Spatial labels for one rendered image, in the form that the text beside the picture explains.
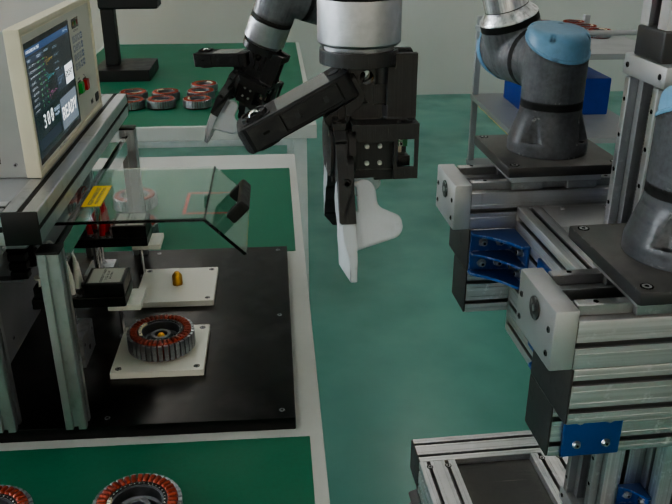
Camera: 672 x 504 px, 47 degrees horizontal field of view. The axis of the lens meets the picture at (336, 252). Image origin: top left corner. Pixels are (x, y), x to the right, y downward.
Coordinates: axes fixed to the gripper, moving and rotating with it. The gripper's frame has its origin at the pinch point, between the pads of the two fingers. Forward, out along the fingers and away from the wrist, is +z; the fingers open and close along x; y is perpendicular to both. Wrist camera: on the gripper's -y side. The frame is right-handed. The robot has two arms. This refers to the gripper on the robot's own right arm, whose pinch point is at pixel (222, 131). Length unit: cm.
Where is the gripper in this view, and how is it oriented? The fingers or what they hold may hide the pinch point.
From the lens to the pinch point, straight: 154.3
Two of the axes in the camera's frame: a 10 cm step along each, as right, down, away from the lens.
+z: -3.6, 7.8, 5.1
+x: 3.8, -3.8, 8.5
